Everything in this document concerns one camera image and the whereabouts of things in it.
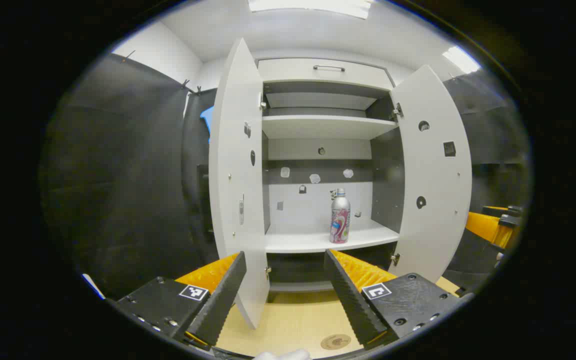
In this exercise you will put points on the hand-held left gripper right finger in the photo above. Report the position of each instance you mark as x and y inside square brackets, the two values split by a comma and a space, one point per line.
[353, 302]

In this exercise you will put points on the white cabinet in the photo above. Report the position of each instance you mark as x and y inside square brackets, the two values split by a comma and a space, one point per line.
[318, 240]

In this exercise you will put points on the white cabinet drawer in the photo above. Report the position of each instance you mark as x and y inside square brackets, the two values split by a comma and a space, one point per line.
[288, 71]

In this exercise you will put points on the black backdrop cloth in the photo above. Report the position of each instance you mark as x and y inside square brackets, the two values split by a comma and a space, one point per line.
[118, 175]

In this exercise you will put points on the white cabinet door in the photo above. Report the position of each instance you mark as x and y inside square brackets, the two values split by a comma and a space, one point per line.
[433, 175]
[233, 190]

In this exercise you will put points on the round brown coaster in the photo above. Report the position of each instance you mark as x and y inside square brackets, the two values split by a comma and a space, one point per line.
[335, 342]

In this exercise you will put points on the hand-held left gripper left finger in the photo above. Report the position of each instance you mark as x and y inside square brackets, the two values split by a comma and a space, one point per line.
[220, 302]

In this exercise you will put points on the silver bottle with colourful label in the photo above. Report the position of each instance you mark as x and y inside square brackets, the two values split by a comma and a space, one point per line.
[340, 220]

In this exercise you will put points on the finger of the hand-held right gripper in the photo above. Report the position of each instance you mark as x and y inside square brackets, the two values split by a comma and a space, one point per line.
[510, 210]
[488, 227]

